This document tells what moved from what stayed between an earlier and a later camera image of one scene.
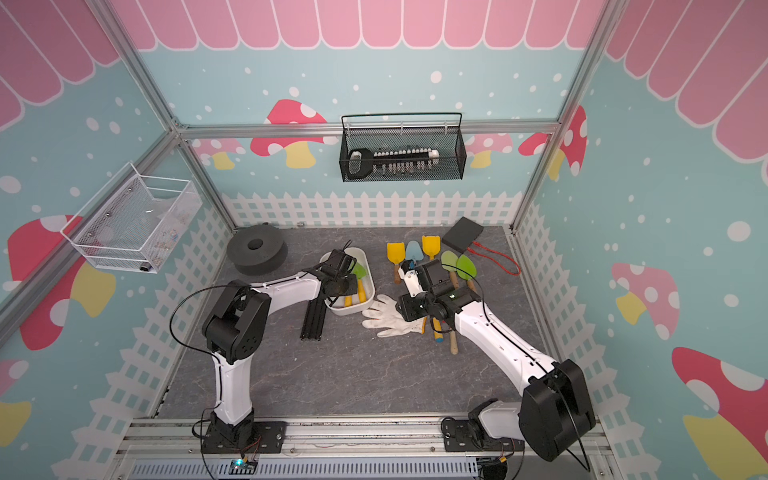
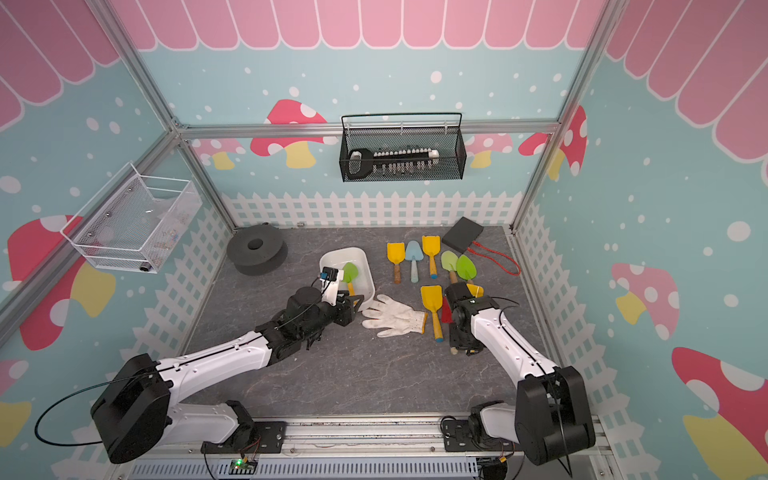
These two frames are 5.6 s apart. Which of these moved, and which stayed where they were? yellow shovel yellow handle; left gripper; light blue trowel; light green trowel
Moved: left gripper
Stayed: light blue trowel; light green trowel; yellow shovel yellow handle
